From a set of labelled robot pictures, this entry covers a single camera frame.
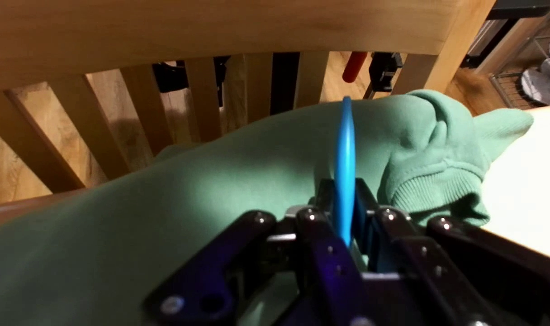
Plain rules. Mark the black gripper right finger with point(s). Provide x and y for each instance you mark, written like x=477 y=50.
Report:
x=469 y=276

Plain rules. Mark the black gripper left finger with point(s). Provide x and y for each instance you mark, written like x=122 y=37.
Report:
x=222 y=282

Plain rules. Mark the green sweater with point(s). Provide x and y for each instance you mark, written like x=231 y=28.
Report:
x=91 y=262

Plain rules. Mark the wooden chair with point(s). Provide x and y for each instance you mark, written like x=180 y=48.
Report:
x=93 y=90

